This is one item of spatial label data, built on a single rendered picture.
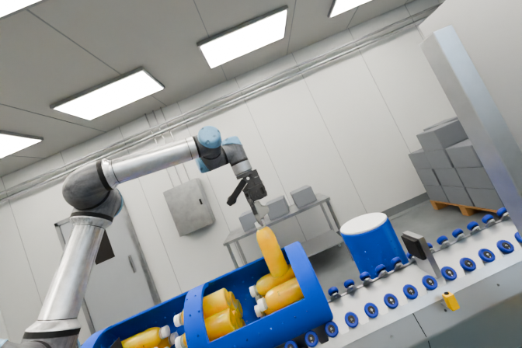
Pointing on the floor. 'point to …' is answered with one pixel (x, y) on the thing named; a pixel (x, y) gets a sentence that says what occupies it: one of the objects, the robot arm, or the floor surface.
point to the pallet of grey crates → (454, 170)
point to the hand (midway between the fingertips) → (259, 222)
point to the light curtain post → (478, 116)
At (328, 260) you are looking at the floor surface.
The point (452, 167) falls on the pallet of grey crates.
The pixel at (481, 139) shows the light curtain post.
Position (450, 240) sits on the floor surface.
